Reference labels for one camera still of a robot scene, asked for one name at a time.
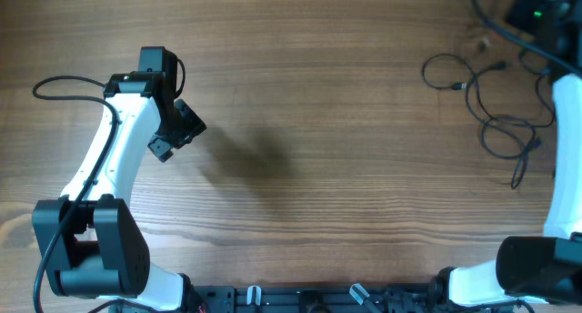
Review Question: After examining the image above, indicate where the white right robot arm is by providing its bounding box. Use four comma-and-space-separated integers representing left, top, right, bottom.
442, 0, 581, 309

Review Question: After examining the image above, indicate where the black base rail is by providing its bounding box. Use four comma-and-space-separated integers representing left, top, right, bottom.
196, 284, 429, 313

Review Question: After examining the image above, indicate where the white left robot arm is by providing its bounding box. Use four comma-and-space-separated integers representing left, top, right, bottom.
32, 46, 209, 312

